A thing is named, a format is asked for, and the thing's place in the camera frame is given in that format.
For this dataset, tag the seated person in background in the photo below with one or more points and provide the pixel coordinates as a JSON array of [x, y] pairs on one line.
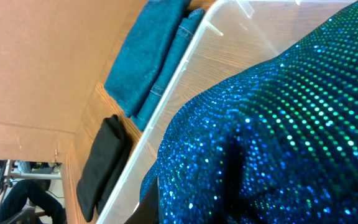
[[26, 190]]

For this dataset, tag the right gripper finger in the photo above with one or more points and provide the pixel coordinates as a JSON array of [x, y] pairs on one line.
[[147, 211]]

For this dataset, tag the folded blue denim jeans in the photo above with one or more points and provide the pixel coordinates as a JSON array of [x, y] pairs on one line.
[[150, 55]]

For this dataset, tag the black folded garment left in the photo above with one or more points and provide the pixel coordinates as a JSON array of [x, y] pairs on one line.
[[107, 158]]

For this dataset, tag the clear plastic storage bin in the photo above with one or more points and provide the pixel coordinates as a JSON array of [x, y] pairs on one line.
[[233, 36]]

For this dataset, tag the blue sequin garment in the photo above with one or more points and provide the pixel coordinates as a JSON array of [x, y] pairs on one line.
[[276, 143]]

